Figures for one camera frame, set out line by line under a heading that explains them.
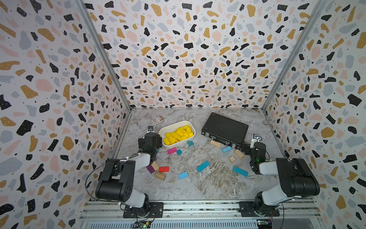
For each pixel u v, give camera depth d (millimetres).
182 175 860
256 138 817
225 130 1061
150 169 879
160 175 836
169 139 976
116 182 438
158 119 1127
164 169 903
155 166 877
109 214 735
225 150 971
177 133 1003
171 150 960
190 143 1001
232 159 907
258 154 731
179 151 960
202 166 904
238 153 930
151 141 718
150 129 815
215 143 1001
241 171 877
